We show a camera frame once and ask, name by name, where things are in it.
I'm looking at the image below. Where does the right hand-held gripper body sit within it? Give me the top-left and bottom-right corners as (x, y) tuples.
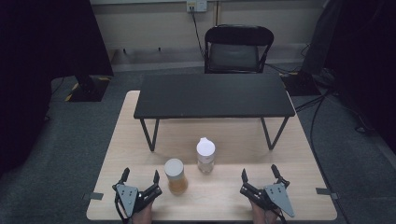
(239, 182), (296, 218)

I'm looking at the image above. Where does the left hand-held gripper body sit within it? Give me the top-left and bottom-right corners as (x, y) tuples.
(112, 181), (163, 218)

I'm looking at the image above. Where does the orange jar with white lid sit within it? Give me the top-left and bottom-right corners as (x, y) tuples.
(163, 158), (190, 196)

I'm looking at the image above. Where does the clear bottle with white cap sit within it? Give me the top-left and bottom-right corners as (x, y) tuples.
(196, 136), (217, 175)

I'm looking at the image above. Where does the small black raised shelf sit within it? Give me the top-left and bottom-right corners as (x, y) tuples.
(134, 73), (296, 153)

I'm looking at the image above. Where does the person's left hand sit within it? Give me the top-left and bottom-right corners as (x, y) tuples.
(132, 202), (154, 224)

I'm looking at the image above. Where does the person's right hand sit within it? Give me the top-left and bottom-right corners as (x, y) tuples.
(249, 201), (280, 224)

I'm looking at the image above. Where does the grey tape strip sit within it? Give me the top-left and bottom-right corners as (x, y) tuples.
(81, 191), (105, 202)
(315, 187), (340, 201)

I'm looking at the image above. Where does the black stand base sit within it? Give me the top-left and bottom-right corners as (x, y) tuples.
(68, 74), (112, 104)
(281, 72), (322, 97)

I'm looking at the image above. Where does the black folding chair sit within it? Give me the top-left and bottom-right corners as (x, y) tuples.
(204, 24), (276, 75)

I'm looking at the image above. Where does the black curtain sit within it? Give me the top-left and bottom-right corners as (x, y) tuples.
(0, 0), (115, 176)
(323, 0), (396, 154)

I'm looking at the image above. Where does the right hand-held gripper cable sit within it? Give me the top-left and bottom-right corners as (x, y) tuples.
(273, 207), (288, 224)

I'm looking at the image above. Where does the short black floor cable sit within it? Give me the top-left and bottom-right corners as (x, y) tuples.
(294, 92), (332, 113)

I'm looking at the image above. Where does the black wall socket cable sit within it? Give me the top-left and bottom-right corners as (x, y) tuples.
(190, 6), (206, 61)

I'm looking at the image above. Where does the white wall socket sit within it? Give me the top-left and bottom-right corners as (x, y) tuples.
(186, 0), (208, 13)

